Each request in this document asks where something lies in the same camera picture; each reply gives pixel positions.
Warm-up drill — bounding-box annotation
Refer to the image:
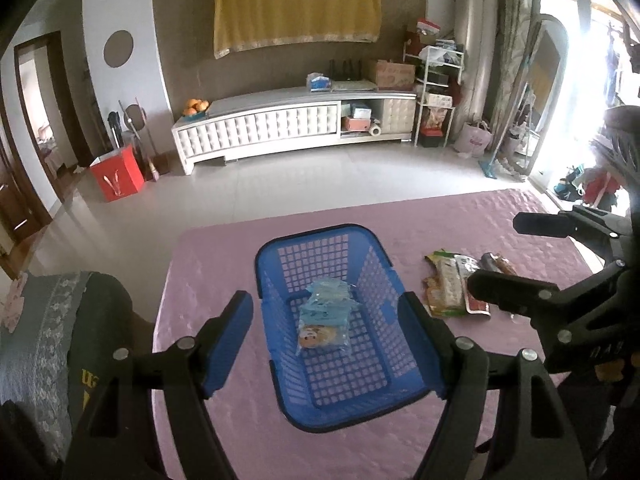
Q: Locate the white metal shelf rack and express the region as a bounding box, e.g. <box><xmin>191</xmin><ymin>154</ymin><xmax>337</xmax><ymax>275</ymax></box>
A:
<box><xmin>402</xmin><ymin>35</ymin><xmax>465</xmax><ymax>148</ymax></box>

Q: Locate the cardboard box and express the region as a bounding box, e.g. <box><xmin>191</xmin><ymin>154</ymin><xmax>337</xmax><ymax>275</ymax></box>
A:
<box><xmin>367</xmin><ymin>60</ymin><xmax>416</xmax><ymax>91</ymax></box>

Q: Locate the standing mirror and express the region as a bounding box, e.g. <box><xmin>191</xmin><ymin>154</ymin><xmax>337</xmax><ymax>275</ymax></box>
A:
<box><xmin>500</xmin><ymin>14</ymin><xmax>568</xmax><ymax>177</ymax></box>

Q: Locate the yellow cloth TV cover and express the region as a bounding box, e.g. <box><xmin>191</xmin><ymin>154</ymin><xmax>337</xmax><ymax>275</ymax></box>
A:
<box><xmin>213</xmin><ymin>0</ymin><xmax>382</xmax><ymax>60</ymax></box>

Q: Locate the white TV cabinet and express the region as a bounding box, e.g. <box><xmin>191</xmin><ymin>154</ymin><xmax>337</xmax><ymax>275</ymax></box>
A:
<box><xmin>171</xmin><ymin>88</ymin><xmax>416</xmax><ymax>174</ymax></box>

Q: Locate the white standing air conditioner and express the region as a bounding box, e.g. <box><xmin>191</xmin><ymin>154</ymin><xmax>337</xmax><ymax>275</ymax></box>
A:
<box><xmin>451</xmin><ymin>0</ymin><xmax>498</xmax><ymax>139</ymax></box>

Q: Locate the pink tablecloth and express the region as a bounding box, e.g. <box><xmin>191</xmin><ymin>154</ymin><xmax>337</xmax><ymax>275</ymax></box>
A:
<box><xmin>153</xmin><ymin>190</ymin><xmax>591</xmax><ymax>479</ymax></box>

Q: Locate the red gift bag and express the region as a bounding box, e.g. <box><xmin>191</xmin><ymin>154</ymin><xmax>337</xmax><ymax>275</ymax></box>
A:
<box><xmin>89</xmin><ymin>145</ymin><xmax>145</xmax><ymax>202</ymax></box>

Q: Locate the blue tissue box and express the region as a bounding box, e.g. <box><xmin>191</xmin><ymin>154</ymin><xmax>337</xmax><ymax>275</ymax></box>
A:
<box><xmin>306</xmin><ymin>73</ymin><xmax>332</xmax><ymax>92</ymax></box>

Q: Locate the pink shopping bag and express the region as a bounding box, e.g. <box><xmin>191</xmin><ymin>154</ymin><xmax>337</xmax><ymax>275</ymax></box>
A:
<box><xmin>454</xmin><ymin>120</ymin><xmax>492</xmax><ymax>158</ymax></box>

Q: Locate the blue clear candy bag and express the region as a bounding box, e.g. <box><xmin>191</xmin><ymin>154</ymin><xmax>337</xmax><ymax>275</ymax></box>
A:
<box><xmin>299</xmin><ymin>278</ymin><xmax>360</xmax><ymax>327</ymax></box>

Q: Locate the blue plastic basket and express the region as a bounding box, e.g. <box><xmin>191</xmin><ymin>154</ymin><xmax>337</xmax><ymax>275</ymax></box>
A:
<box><xmin>254</xmin><ymin>224</ymin><xmax>445</xmax><ymax>434</ymax></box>

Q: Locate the red snack pouch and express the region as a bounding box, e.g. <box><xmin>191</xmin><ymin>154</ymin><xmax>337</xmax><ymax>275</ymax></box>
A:
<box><xmin>454</xmin><ymin>255</ymin><xmax>491</xmax><ymax>318</ymax></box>

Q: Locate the round brown wall disc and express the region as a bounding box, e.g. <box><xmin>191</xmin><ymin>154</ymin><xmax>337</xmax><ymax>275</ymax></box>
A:
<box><xmin>103</xmin><ymin>30</ymin><xmax>134</xmax><ymax>68</ymax></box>

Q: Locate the Doublemint gum tin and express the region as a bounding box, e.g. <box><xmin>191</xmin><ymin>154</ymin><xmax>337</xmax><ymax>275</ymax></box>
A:
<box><xmin>480</xmin><ymin>252</ymin><xmax>499</xmax><ymax>272</ymax></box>

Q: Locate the pile of oranges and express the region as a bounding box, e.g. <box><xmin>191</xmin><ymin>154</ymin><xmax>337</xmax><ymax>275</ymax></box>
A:
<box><xmin>182</xmin><ymin>99</ymin><xmax>209</xmax><ymax>117</ymax></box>

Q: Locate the orange sausage snack pack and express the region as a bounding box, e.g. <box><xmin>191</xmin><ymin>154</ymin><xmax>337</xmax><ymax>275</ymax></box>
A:
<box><xmin>494</xmin><ymin>255</ymin><xmax>516</xmax><ymax>275</ymax></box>

